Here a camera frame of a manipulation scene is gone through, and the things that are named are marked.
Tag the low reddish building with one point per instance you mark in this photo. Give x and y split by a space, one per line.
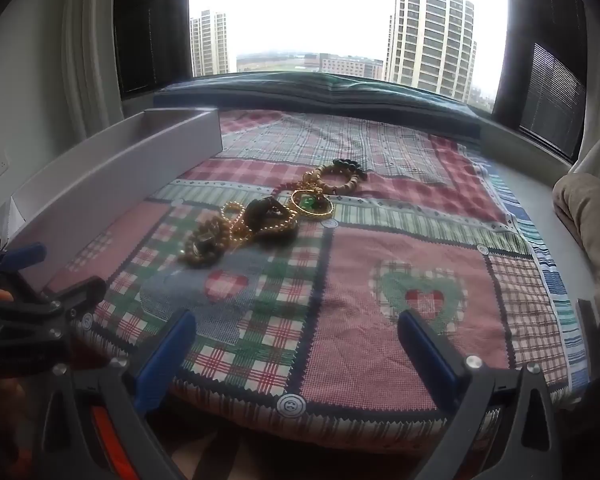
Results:
350 65

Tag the patchwork plaid blanket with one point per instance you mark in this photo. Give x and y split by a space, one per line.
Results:
355 310

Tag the white cardboard box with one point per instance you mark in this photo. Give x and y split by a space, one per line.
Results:
130 180

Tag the beige cushion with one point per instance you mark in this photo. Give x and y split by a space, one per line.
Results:
585 230

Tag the dark window screen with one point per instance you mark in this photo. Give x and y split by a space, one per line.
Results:
545 85
150 25

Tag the gold bangle with green stone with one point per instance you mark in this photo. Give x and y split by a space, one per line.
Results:
307 202

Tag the tall apartment tower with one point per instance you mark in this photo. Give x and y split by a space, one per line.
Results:
430 35

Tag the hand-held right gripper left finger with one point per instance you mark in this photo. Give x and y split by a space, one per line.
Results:
165 360

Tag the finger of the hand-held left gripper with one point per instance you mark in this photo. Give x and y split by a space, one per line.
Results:
82 292
25 256

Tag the slim apartment tower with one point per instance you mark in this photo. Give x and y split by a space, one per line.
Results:
210 42

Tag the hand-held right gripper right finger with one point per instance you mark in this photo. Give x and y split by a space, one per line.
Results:
430 355

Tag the white wall socket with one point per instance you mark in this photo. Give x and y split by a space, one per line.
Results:
0 164

